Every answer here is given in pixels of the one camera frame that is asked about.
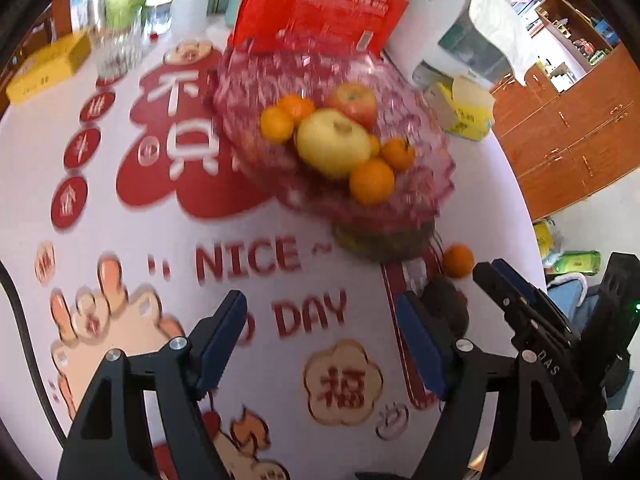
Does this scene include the flat yellow box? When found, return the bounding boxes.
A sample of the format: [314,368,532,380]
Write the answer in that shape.
[6,32,93,106]

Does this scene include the clear glass cups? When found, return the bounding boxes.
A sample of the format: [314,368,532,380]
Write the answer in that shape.
[92,20,146,78]

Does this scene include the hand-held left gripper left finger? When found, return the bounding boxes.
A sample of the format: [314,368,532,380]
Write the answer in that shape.
[56,290,248,480]

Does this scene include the large orange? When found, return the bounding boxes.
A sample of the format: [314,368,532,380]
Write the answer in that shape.
[442,244,475,279]

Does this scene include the small white and blue box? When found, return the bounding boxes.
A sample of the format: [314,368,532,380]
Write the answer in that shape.
[70,0,101,31]

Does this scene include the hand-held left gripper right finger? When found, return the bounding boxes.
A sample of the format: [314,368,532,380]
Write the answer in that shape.
[395,291,576,480]

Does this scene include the printed white tablecloth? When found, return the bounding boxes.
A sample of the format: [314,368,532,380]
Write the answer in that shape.
[0,25,548,480]

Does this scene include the wooden storage cabinet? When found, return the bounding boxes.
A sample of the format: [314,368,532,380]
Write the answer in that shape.
[492,42,640,221]

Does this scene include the person's right forearm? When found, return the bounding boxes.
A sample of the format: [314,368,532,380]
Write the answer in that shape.
[570,412,613,480]

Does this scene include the small glass jar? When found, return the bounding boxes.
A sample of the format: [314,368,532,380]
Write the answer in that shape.
[145,0,176,41]

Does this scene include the open wooden shelf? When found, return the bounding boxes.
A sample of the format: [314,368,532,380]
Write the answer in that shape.
[510,0,616,93]

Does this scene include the red apple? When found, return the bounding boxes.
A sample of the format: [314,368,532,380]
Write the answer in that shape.
[325,82,379,131]

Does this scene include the white cloth cover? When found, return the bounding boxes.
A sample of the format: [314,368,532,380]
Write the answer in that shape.
[450,0,538,86]

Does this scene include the black cable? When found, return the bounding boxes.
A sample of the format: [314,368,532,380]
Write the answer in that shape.
[0,260,71,443]

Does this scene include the white countertop appliance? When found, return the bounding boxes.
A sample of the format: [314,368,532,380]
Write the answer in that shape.
[385,0,501,91]

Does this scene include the pink glass fruit bowl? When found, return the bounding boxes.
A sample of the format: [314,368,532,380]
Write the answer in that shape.
[212,40,456,231]

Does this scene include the yellow tissue box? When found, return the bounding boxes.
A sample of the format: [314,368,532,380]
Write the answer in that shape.
[425,76,496,142]

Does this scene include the green bag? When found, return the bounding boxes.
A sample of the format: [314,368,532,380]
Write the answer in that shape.
[550,250,601,278]

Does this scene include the yellow-green apple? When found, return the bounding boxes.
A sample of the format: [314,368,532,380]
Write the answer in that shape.
[296,108,373,180]

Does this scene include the red paper cup pack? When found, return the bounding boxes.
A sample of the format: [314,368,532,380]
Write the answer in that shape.
[230,0,426,53]

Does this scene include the overripe banana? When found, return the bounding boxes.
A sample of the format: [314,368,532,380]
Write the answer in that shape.
[332,220,436,263]

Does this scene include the dark green avocado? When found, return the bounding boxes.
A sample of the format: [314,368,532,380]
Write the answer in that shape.
[419,276,470,343]

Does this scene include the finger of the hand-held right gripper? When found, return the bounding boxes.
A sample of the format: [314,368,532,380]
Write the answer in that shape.
[472,261,538,346]
[491,258,571,333]

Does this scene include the blue chair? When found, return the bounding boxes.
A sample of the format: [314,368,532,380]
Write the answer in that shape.
[547,275,601,333]

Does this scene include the yellow bag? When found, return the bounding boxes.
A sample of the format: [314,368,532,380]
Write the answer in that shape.
[532,220,556,256]

